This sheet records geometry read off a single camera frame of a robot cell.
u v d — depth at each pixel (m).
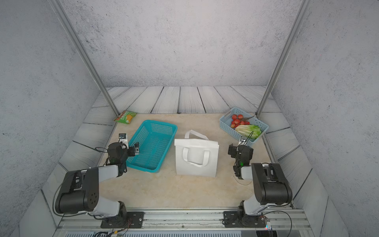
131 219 0.73
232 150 0.86
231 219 0.72
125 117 1.15
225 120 1.14
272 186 0.45
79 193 0.45
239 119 1.11
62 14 0.72
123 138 0.80
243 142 0.79
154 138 1.05
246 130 1.02
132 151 0.85
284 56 0.87
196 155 0.77
